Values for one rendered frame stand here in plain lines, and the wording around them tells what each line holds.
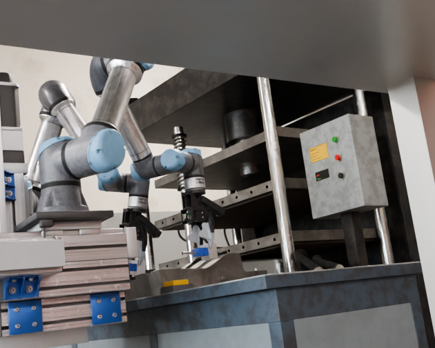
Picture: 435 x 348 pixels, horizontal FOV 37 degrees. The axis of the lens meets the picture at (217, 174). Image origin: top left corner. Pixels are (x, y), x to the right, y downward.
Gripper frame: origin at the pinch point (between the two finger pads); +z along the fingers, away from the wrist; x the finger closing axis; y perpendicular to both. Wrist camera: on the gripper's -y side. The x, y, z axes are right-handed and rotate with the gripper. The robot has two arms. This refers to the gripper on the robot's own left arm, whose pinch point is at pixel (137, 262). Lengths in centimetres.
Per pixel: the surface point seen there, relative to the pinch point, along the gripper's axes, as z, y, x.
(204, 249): -5.3, -8.4, 30.6
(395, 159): -66, -146, 4
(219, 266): -0.9, -24.6, 19.1
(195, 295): 11, 8, 50
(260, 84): -87, -60, -6
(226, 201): -37, -74, -43
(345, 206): -31, -81, 29
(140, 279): 6.2, 1.6, 6.3
